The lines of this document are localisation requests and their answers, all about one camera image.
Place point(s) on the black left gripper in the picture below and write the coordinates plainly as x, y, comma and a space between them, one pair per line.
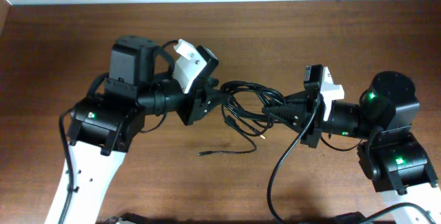
196, 96

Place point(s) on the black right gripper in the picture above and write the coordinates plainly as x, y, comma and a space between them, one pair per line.
313, 122

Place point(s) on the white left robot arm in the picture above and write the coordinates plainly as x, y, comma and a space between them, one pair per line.
143, 79

